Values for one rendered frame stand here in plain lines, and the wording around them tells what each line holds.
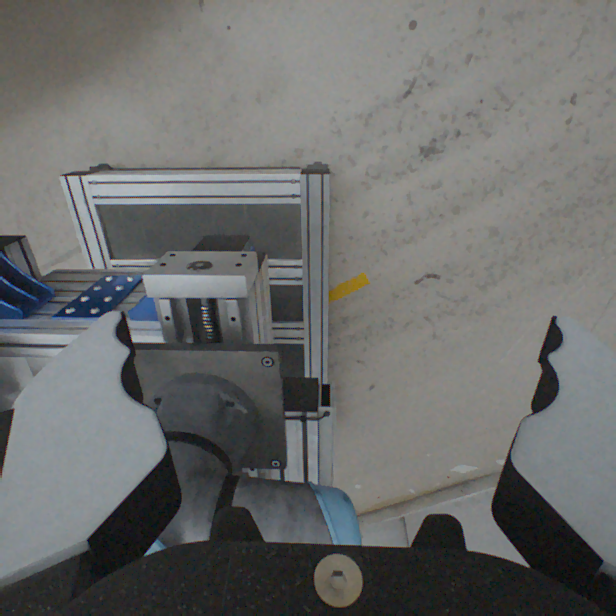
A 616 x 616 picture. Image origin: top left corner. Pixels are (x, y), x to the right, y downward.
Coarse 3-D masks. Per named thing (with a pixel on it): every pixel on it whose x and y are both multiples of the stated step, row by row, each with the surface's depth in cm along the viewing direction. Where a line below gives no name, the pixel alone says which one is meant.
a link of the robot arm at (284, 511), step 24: (240, 480) 40; (264, 480) 41; (240, 504) 37; (264, 504) 37; (288, 504) 37; (312, 504) 38; (336, 504) 38; (264, 528) 35; (288, 528) 36; (312, 528) 36; (336, 528) 36
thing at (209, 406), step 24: (168, 384) 50; (192, 384) 48; (216, 384) 49; (168, 408) 46; (192, 408) 46; (216, 408) 47; (240, 408) 50; (168, 432) 44; (192, 432) 44; (216, 432) 46; (240, 432) 48; (216, 456) 43; (240, 456) 49
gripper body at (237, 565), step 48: (240, 528) 6; (432, 528) 5; (144, 576) 5; (192, 576) 5; (240, 576) 5; (288, 576) 5; (336, 576) 5; (384, 576) 5; (432, 576) 5; (480, 576) 5; (528, 576) 5
